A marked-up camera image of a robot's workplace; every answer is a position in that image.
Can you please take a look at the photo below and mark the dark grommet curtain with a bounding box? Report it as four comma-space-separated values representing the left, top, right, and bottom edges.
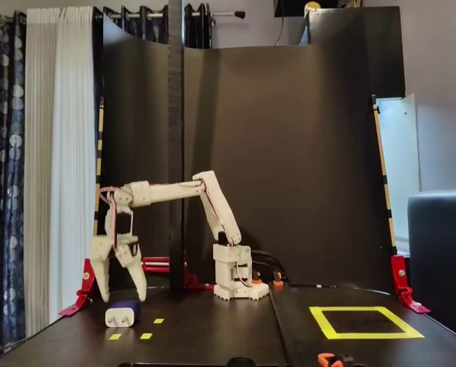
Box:
93, 3, 213, 50

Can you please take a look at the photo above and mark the red corner clamp bracket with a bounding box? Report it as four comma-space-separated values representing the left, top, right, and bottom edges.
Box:
390, 255, 431, 315
58, 258, 98, 317

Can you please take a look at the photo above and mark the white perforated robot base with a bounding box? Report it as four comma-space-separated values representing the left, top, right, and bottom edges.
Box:
213, 281, 269, 302

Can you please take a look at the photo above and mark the thin servo wire bundle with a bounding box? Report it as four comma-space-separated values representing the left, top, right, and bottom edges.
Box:
99, 186, 120, 245

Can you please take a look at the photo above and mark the white gripper with motor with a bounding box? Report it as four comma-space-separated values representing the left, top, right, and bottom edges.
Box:
91, 206, 148, 303

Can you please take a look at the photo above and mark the yellow tape square outline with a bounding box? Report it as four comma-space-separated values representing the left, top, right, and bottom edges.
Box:
309, 305, 425, 340

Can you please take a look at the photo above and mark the blue white charger plug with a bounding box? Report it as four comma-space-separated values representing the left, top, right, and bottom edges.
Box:
104, 300, 141, 329

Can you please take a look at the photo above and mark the silver curtain rod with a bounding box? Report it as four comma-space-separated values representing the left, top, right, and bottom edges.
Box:
108, 11, 247, 21

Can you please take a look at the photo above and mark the dark blue armchair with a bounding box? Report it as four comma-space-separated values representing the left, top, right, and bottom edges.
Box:
407, 190, 456, 341

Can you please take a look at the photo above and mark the dark blue patterned curtain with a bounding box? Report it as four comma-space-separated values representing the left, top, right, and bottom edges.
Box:
0, 11, 27, 345

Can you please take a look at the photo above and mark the black backdrop sheet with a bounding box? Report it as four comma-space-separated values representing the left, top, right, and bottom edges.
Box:
96, 5, 407, 297

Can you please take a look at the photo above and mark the yellow black striped stick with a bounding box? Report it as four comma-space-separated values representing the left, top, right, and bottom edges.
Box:
371, 94, 399, 257
92, 97, 105, 261

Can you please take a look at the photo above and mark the red screw clamp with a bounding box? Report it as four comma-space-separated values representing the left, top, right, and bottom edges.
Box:
141, 248, 215, 291

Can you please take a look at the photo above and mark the black power cable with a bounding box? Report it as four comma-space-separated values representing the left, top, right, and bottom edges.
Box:
250, 250, 292, 286

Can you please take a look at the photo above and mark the white cabinet door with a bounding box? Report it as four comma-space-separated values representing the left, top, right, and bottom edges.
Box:
376, 93, 422, 245

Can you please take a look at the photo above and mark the white pleated curtain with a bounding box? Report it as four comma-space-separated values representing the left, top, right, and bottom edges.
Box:
24, 7, 99, 337

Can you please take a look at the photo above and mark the large black orange bar clamp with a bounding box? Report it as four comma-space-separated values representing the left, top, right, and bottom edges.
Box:
317, 352, 354, 367

